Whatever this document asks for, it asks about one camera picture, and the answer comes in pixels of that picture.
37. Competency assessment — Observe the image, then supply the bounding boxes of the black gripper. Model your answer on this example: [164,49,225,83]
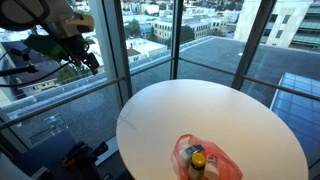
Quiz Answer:
[57,33,101,76]

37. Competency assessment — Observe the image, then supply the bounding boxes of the brown bottle with yellow cap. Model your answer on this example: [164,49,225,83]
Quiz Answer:
[187,152,207,180]

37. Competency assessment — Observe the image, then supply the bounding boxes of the white blue bottle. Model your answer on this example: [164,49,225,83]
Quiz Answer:
[178,144,205,168]

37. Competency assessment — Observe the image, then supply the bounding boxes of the red plastic bag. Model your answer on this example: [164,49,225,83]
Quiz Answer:
[170,133,244,180]

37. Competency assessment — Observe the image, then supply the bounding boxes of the wide grey window mullion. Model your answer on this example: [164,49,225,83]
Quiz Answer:
[87,0,133,105]

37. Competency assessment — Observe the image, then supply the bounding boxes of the narrow dark window mullion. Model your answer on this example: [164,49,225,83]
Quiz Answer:
[169,0,185,81]

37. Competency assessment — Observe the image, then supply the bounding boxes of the black clamp with orange part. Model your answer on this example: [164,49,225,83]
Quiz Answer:
[61,139,110,180]

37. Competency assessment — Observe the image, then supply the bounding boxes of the slanted dark window mullion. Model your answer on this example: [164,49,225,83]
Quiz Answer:
[231,0,278,91]

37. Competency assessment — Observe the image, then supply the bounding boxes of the grey horizontal window rail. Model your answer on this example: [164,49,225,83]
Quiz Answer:
[0,56,320,132]

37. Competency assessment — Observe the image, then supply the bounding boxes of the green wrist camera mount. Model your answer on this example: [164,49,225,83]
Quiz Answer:
[23,33,68,63]

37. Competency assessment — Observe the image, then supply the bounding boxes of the black cable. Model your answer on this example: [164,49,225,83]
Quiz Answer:
[0,60,72,89]

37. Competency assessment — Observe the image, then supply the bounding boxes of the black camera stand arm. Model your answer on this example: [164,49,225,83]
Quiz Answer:
[0,48,40,78]

